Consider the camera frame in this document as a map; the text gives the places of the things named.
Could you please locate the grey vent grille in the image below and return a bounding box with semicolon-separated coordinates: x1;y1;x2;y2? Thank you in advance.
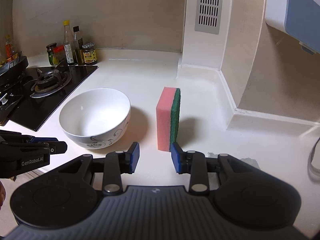
195;0;222;35

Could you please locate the red sauce bottle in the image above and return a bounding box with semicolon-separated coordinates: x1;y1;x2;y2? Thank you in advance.
5;35;15;62

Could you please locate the pink green sponge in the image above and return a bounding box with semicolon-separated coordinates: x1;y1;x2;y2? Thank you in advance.
156;87;181;152

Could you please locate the yellow label sauce jar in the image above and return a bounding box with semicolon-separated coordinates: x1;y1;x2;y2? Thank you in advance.
82;42;98;65

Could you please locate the black gas stove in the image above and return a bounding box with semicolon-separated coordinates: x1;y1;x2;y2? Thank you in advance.
1;56;98;132

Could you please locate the white ceramic bowl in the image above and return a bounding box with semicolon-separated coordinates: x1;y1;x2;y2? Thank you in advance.
59;88;131;150

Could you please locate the green pickle jar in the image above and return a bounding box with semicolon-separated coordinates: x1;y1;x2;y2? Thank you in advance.
46;43;57;66

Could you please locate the red lid jar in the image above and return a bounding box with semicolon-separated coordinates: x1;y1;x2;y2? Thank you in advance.
53;45;66;66

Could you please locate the person's left hand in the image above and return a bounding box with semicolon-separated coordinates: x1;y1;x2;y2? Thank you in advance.
0;181;6;209

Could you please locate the white blue water heater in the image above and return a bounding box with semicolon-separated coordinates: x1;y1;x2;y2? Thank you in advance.
265;0;319;54

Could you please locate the yellow cap clear bottle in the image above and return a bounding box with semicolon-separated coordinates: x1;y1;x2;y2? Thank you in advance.
63;20;76;65

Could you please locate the black cap dark bottle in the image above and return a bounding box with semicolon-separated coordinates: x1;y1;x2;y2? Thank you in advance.
73;26;84;65

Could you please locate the grey cable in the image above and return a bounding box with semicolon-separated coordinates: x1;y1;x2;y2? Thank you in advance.
307;137;320;176

